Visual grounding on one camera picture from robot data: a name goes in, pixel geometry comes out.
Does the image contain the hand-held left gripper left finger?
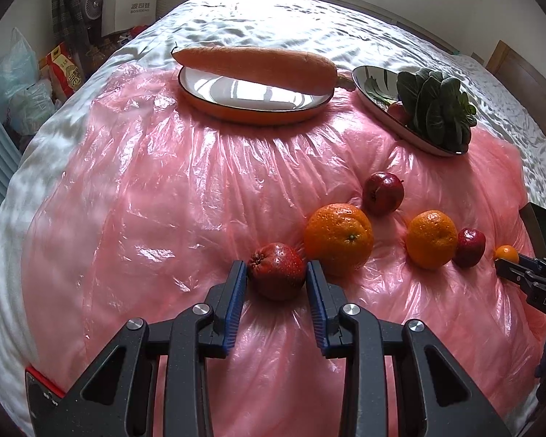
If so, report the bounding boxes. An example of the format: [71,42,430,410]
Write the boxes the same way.
[50,260,248,437]

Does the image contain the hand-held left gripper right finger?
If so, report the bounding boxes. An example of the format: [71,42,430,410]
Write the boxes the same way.
[306,259,513,437]

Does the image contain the small kumquat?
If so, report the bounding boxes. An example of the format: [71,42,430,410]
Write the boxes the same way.
[494,245,521,265]

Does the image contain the red speckled hawthorn fruit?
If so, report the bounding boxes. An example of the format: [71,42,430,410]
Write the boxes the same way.
[248,243,308,302]

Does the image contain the dark red hawthorn fruit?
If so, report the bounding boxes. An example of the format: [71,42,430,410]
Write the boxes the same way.
[452,228,487,268]
[363,172,405,216]

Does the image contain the large orange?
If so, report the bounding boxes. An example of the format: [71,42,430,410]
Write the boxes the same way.
[304,203,375,276]

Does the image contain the medium orange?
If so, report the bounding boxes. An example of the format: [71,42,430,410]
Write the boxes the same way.
[406,210,459,270]

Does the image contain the pink plastic sheet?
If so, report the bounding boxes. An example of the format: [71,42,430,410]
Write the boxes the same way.
[22,60,546,437]

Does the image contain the wooden furniture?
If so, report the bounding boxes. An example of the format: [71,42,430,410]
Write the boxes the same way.
[484,39,546,118]

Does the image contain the green bok choy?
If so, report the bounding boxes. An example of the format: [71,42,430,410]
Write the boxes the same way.
[395,68,478,154]

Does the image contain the small red fruit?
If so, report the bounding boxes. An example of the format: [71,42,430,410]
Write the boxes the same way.
[386,101,411,125]

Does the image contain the orange-rimmed oval plate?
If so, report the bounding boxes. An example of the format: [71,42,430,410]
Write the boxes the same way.
[178,66,336,125]

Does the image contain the pink-rimmed oval plate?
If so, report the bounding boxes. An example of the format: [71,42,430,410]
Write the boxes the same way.
[351,65,470,158]

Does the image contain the large carrot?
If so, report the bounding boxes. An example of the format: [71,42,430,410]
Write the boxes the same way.
[170,44,356,97]

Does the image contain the red and yellow rice bag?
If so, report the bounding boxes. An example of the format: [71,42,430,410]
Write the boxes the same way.
[38,41,86,102]

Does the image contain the white quilted bedspread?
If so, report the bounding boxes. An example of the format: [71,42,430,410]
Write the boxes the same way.
[0,0,546,437]

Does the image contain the pale plastic bags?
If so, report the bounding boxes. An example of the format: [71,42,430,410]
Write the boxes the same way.
[0,26,58,136]

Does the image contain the white paper bag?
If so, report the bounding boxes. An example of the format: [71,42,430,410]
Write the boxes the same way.
[100,0,158,38]

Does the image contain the small white fan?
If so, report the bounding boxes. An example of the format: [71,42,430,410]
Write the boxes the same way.
[75,0,107,22]

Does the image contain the plaid cloth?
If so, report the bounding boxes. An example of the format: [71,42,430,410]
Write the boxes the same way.
[50,0,91,76]

